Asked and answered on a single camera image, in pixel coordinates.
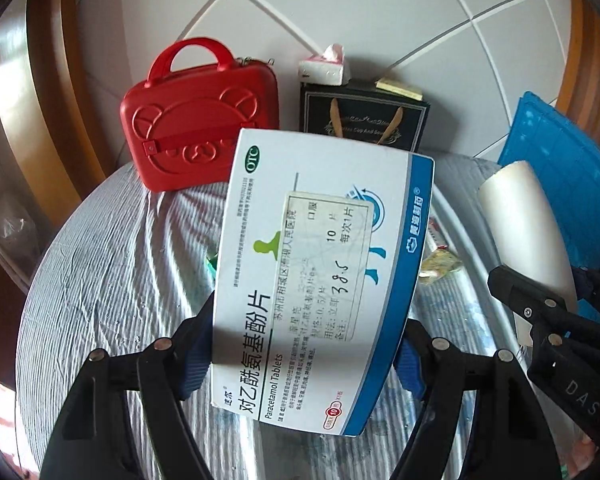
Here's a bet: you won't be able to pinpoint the blue plastic crate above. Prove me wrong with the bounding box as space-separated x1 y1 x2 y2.
497 91 600 286

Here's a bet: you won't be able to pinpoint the black gift bag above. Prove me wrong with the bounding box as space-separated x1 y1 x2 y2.
299 80 432 153

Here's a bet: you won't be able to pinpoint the wooden headboard frame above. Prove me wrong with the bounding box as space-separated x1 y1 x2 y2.
0 0 600 201

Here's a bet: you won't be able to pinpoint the white padded headboard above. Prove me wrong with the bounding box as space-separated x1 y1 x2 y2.
85 0 576 161

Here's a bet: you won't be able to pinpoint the red white small packet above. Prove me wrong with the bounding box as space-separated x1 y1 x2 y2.
429 217 449 252

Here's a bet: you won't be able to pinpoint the white paper roll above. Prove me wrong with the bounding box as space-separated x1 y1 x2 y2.
476 160 579 356

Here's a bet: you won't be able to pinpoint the white tissue pack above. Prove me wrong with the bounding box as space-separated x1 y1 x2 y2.
299 43 351 86

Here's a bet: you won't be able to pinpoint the small yellow packet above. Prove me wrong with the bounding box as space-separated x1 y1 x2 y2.
420 250 463 286

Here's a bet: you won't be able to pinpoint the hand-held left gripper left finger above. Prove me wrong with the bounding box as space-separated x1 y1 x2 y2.
39 290 216 480

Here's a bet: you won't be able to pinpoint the person's right hand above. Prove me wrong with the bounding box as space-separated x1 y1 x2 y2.
570 440 600 480

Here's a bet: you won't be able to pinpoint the yellow sticky notes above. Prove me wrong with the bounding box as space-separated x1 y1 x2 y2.
375 77 424 100

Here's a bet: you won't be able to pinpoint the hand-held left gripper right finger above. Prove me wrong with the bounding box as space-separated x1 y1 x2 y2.
395 317 566 480

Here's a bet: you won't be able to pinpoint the white blue medicine box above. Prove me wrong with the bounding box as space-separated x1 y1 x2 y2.
210 128 436 437

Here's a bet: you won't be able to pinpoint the red bear hard case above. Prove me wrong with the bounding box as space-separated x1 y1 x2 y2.
119 36 281 192

